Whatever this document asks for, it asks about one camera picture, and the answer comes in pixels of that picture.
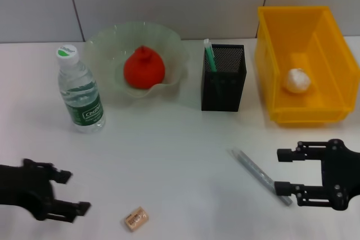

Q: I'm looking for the black mesh pen holder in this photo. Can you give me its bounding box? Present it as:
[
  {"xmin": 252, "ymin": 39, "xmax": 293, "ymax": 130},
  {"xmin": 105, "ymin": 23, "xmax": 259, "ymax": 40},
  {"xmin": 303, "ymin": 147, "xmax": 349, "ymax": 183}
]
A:
[{"xmin": 201, "ymin": 43, "xmax": 248, "ymax": 112}]

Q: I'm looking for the tan eraser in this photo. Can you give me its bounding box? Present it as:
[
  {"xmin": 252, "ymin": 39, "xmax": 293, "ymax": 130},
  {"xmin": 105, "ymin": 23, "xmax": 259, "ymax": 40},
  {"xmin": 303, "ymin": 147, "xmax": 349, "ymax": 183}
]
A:
[{"xmin": 123, "ymin": 207, "xmax": 150, "ymax": 232}]

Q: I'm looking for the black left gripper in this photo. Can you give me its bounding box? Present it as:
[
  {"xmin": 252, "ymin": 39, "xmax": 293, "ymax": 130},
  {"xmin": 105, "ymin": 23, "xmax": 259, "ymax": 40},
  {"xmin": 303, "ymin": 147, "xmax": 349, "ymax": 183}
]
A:
[{"xmin": 0, "ymin": 158, "xmax": 92, "ymax": 224}]

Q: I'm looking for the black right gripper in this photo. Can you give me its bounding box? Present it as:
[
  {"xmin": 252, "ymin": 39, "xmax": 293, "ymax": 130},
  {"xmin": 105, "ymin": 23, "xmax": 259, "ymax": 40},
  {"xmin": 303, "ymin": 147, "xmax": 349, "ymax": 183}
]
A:
[{"xmin": 274, "ymin": 138, "xmax": 360, "ymax": 212}]

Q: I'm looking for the yellow plastic bin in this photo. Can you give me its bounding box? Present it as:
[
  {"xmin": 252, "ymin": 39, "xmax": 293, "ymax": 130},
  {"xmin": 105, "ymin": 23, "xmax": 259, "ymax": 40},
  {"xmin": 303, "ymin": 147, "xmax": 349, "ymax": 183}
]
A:
[{"xmin": 254, "ymin": 6, "xmax": 360, "ymax": 128}]

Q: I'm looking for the pale green glass fruit bowl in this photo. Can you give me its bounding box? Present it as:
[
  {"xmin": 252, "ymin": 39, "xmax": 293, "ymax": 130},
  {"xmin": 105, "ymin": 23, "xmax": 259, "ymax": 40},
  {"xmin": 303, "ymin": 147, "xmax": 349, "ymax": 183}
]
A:
[{"xmin": 84, "ymin": 20, "xmax": 189, "ymax": 100}]

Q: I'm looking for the grey marker pen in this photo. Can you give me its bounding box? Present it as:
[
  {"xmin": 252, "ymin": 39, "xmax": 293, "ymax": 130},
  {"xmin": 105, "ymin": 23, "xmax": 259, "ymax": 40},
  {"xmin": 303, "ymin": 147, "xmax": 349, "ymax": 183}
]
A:
[{"xmin": 228, "ymin": 148, "xmax": 293, "ymax": 206}]

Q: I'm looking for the clear green-label water bottle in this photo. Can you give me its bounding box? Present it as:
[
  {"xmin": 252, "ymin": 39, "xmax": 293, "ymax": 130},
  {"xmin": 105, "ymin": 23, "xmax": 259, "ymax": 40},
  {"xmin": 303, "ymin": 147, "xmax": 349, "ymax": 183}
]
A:
[{"xmin": 56, "ymin": 44, "xmax": 107, "ymax": 134}]

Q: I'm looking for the red tomato-shaped plush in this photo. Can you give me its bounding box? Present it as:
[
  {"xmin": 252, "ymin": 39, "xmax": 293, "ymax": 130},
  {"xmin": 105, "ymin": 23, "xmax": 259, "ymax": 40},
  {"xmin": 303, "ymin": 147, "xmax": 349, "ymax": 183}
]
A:
[{"xmin": 123, "ymin": 45, "xmax": 166, "ymax": 90}]

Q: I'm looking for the white paper ball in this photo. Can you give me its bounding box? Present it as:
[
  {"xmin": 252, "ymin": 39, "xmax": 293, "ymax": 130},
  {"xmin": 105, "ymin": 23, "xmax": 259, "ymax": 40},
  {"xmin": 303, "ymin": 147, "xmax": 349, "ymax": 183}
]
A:
[{"xmin": 282, "ymin": 67, "xmax": 312, "ymax": 94}]

